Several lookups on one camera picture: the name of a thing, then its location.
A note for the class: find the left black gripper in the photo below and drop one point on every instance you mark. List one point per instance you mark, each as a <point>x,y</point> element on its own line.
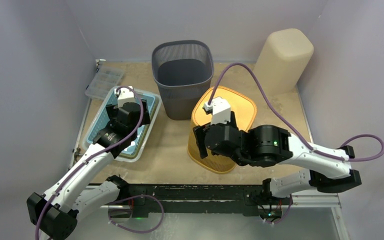
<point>145,120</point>

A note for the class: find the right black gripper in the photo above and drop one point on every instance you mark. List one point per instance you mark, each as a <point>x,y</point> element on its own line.
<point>206,138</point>

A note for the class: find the white plastic tray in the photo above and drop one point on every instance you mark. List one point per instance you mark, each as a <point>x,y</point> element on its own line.
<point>145,139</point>

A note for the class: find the yellow mesh basket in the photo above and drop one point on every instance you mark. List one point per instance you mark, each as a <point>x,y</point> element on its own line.
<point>245,113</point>

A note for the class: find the grey mesh basket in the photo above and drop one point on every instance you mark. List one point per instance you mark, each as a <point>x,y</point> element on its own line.
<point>182,71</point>

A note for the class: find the beige plastic bin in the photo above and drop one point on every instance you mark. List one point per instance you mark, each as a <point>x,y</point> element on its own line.
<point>282,60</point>

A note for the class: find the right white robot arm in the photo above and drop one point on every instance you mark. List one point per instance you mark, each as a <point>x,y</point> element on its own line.
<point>268,145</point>

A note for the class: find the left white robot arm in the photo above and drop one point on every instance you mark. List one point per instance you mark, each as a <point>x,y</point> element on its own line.
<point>57,211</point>

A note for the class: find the clear compartment organizer box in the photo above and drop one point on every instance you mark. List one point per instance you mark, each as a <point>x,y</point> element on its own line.
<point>104,80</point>

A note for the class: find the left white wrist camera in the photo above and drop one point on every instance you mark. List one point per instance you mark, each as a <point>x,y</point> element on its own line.
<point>124,95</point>

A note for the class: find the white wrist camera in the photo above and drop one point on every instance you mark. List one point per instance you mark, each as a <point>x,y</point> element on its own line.
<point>124,95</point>
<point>220,111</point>

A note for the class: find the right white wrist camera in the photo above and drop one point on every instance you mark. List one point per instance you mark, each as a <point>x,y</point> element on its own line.
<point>220,111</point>

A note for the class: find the aluminium frame rail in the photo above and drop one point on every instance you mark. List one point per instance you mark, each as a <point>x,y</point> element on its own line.
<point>318,198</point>

